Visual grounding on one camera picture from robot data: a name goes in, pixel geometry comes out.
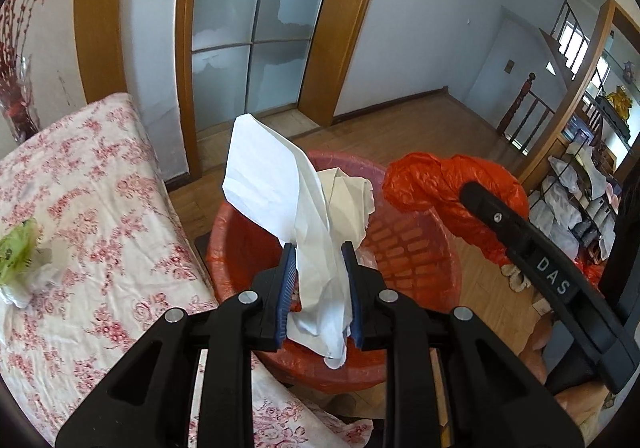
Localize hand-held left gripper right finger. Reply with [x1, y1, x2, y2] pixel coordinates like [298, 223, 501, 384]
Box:
[341, 241, 586, 448]

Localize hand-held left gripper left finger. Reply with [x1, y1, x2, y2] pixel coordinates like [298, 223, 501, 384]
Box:
[55, 242, 301, 448]

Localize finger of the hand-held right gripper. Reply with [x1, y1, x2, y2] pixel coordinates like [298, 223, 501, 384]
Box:
[459, 181, 538, 274]

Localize twisted orange plastic bag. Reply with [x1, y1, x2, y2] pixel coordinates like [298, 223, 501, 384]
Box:
[382, 153, 531, 270]

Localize orange plastic waste basket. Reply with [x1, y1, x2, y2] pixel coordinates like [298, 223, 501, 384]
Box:
[205, 151, 464, 395]

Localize white tissue paper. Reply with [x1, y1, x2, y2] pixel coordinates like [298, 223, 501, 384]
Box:
[222, 114, 376, 370]

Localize wooden stair railing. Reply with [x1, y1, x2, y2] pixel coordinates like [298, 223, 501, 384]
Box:
[496, 0, 608, 156]

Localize golden ornament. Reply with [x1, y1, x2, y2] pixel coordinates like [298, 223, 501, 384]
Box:
[605, 84, 635, 119]

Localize floral tablecloth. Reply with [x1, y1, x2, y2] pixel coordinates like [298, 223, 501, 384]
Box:
[0, 93, 376, 448]

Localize clear plastic bag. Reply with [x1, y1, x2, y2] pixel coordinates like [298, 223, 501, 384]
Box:
[0, 248, 63, 310]

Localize frosted glass door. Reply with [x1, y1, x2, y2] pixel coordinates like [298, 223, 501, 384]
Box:
[174, 0, 393, 179]

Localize green vegetable stalk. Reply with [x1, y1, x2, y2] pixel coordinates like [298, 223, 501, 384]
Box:
[0, 219, 45, 290]

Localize glass vase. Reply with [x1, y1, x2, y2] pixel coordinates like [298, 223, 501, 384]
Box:
[0, 53, 42, 145]

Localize red berry branches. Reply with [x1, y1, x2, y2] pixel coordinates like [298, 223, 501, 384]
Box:
[0, 0, 54, 99]

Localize wooden wall trim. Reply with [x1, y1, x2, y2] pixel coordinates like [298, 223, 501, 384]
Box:
[74, 0, 132, 105]

